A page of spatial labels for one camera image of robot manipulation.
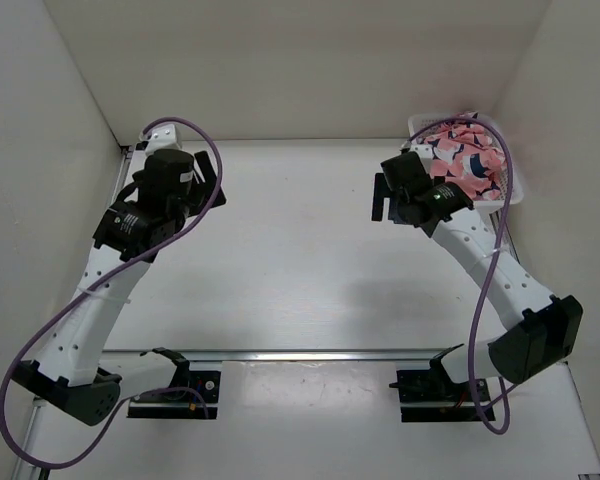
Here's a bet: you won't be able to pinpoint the pink shark print shorts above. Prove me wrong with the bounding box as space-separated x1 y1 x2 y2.
417 122 506 201

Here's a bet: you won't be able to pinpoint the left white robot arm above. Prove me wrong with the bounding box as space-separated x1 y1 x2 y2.
12 148 226 426

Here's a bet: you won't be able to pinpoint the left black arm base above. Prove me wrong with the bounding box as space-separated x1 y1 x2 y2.
127 348 222 420

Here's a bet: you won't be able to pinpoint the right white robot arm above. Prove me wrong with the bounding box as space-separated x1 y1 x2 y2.
371 152 583 400

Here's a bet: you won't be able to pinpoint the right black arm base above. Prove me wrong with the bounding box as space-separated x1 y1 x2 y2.
389 347 480 423

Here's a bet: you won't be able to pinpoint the white plastic basket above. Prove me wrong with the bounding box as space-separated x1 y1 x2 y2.
407 112 525 216

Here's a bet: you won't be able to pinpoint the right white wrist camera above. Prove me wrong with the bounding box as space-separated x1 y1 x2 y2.
400 141 434 173

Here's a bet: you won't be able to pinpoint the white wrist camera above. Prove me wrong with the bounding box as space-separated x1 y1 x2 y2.
400 141 434 173
144 123 181 156

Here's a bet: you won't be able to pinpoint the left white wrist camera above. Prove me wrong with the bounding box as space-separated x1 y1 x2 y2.
144 123 181 156

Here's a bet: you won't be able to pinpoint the aluminium rail frame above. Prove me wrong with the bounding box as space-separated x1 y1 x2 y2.
14 143 600 480

